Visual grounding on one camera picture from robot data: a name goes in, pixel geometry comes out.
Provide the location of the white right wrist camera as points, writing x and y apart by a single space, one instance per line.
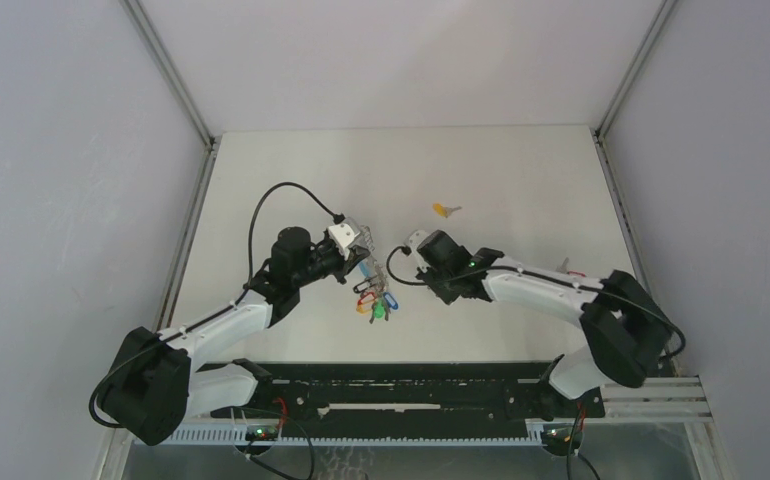
413 240

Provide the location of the black tagged key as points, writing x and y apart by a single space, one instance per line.
364 286

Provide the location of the right green led board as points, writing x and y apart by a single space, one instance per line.
553 434

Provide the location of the left aluminium frame post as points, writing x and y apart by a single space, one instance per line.
138 14

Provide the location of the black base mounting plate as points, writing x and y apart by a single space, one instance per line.
369 423

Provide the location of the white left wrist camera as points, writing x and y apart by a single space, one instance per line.
345 236

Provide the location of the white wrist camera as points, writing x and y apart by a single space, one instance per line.
345 236
413 240

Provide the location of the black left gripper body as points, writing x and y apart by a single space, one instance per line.
323 261

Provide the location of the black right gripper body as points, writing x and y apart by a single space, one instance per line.
440 281

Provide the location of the green tagged key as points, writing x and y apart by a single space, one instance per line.
380 311

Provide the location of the right aluminium table rail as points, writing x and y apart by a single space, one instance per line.
623 215

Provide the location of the left green led board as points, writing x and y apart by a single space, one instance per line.
262 434

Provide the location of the left aluminium table rail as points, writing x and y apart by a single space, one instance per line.
185 241

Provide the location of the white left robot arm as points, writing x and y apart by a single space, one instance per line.
159 379

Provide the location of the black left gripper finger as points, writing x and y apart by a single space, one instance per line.
341 272
360 250

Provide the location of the right aluminium frame post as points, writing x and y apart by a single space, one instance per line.
652 35

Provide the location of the green led board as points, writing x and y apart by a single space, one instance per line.
553 434
262 434

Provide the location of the white comb cable duct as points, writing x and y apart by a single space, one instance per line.
228 435

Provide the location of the blue tagged key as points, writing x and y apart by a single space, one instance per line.
390 301

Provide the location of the aluminium table rail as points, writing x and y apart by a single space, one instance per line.
185 241
623 215

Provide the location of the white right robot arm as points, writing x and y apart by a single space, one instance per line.
627 335

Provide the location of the aluminium frame post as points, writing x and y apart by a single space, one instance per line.
138 14
652 35

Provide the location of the red tagged key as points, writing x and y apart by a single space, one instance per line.
367 299
564 268

